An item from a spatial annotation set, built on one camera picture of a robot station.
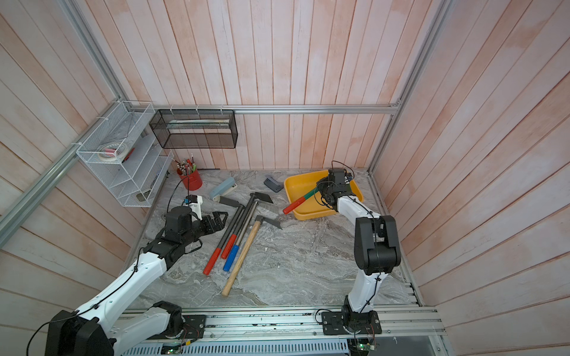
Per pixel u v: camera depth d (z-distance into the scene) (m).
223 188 1.07
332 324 0.73
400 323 0.76
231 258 0.88
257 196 1.06
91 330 0.39
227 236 0.93
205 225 0.72
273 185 1.13
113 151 0.74
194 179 1.08
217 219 0.73
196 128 1.04
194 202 0.72
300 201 0.93
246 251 0.90
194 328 0.72
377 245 0.52
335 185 0.76
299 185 1.14
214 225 0.73
